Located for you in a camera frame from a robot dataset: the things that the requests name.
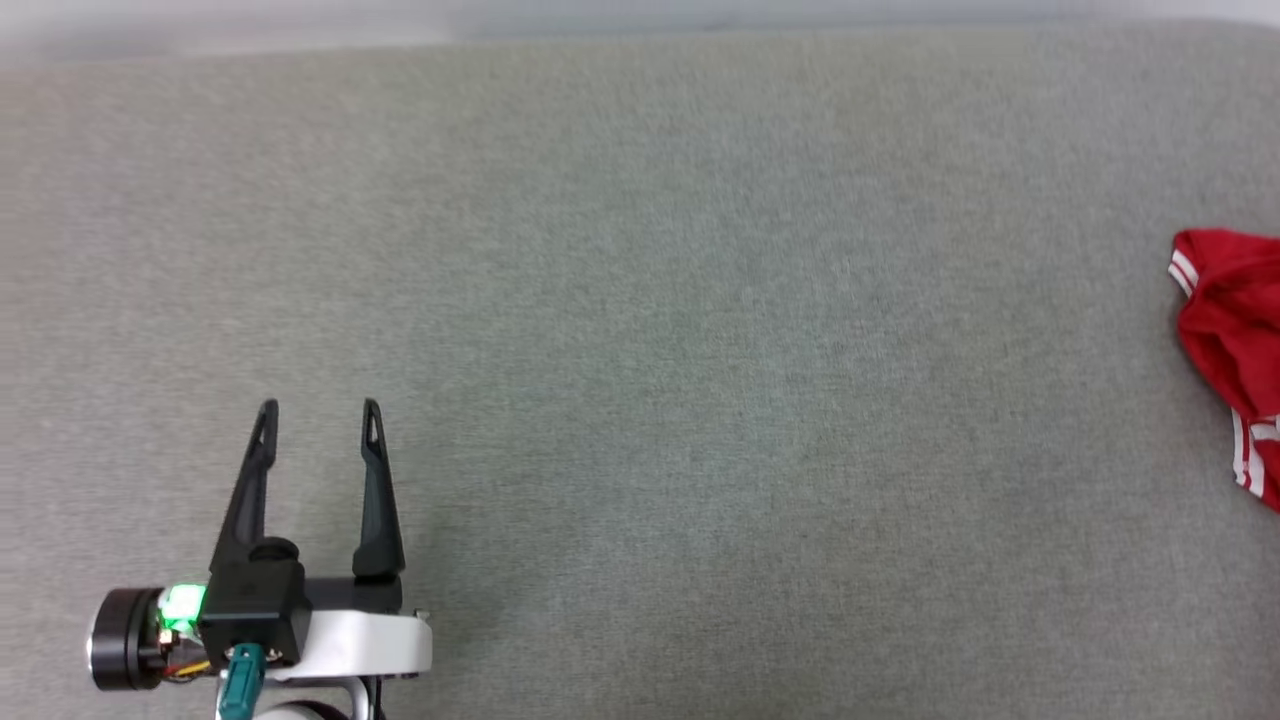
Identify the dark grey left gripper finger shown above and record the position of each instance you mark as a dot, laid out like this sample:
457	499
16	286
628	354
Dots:
250	500
378	500

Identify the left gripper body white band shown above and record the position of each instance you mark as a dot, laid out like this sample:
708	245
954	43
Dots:
360	640

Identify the red and white jersey garment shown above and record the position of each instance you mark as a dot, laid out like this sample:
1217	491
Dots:
1235	320

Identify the grey fabric sofa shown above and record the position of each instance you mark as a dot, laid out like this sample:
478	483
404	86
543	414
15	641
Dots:
700	350

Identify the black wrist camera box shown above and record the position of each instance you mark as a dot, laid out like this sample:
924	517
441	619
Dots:
255	605

